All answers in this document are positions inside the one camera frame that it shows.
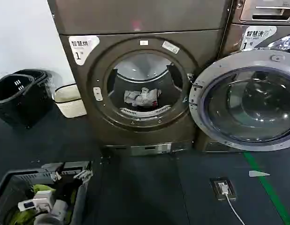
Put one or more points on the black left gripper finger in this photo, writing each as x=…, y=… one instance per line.
x=83, y=175
x=57, y=177

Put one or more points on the green floor tape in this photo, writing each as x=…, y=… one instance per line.
x=264, y=182

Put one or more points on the white crumpled garment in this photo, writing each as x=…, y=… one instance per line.
x=145, y=97

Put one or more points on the round glass dryer door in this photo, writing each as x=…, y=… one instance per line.
x=229, y=61

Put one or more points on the white plug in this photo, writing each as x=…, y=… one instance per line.
x=223, y=188

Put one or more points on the grey plastic laundry basket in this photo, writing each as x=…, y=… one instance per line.
x=9, y=183

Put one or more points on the grey dryer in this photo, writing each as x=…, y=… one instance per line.
x=135, y=18

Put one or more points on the white floor marker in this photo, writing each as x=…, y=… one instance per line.
x=258, y=173

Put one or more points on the dark garment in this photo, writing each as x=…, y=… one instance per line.
x=145, y=108

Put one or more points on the green cloth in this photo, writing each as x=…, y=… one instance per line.
x=43, y=188

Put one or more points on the black plastic basket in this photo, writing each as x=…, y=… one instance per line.
x=41, y=75
x=13, y=103

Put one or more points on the grey washing machine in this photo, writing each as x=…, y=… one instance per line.
x=234, y=35

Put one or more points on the white number sticker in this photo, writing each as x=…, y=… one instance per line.
x=257, y=37
x=82, y=48

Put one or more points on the cream white basket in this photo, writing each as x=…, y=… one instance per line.
x=70, y=103

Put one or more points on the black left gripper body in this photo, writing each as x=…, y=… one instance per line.
x=66, y=187

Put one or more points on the metal floor socket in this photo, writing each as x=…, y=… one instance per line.
x=215, y=192

